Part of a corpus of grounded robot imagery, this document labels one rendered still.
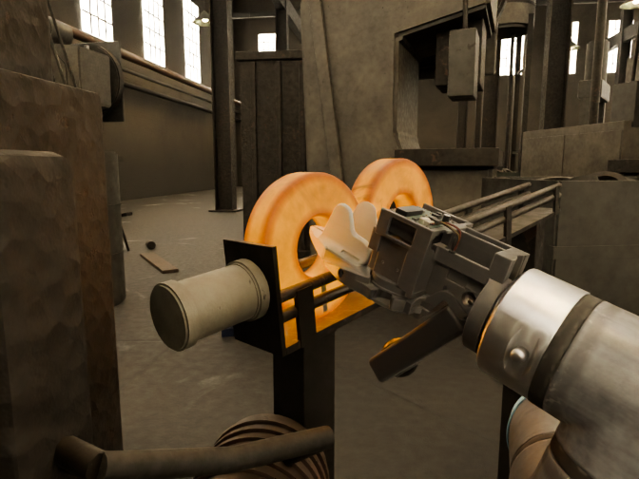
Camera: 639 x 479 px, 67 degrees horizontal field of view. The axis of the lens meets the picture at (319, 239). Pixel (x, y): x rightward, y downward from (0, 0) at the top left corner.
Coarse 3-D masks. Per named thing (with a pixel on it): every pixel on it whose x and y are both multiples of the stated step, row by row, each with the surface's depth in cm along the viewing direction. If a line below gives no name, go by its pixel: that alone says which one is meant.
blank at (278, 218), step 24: (264, 192) 48; (288, 192) 47; (312, 192) 49; (336, 192) 52; (264, 216) 46; (288, 216) 47; (312, 216) 50; (264, 240) 46; (288, 240) 48; (288, 264) 48
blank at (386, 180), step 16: (384, 160) 61; (400, 160) 61; (368, 176) 58; (384, 176) 58; (400, 176) 61; (416, 176) 64; (352, 192) 59; (368, 192) 57; (384, 192) 59; (400, 192) 61; (416, 192) 64
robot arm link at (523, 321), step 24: (528, 288) 34; (552, 288) 34; (576, 288) 35; (504, 312) 34; (528, 312) 33; (552, 312) 33; (480, 336) 37; (504, 336) 34; (528, 336) 33; (552, 336) 32; (480, 360) 36; (504, 360) 34; (528, 360) 33; (504, 384) 36; (528, 384) 33
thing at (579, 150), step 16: (560, 128) 381; (576, 128) 364; (592, 128) 349; (608, 128) 335; (624, 128) 322; (528, 144) 420; (544, 144) 400; (560, 144) 381; (576, 144) 364; (592, 144) 348; (608, 144) 335; (624, 144) 324; (528, 160) 421; (544, 160) 400; (560, 160) 382; (576, 160) 364; (592, 160) 349; (608, 160) 335; (528, 176) 422; (544, 176) 401
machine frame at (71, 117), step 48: (0, 0) 47; (0, 48) 47; (48, 48) 53; (0, 96) 40; (48, 96) 46; (96, 96) 53; (0, 144) 40; (48, 144) 46; (96, 144) 53; (96, 192) 54; (96, 240) 54; (96, 288) 54; (96, 336) 54; (96, 384) 54; (96, 432) 54
